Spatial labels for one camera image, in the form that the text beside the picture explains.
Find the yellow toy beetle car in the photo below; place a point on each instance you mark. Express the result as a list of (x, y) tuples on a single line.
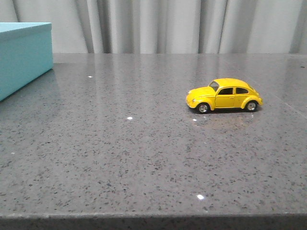
[(224, 93)]

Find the light blue box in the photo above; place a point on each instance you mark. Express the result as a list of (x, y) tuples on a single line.
[(25, 54)]

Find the white pleated curtain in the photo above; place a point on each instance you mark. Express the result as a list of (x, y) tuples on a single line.
[(167, 26)]

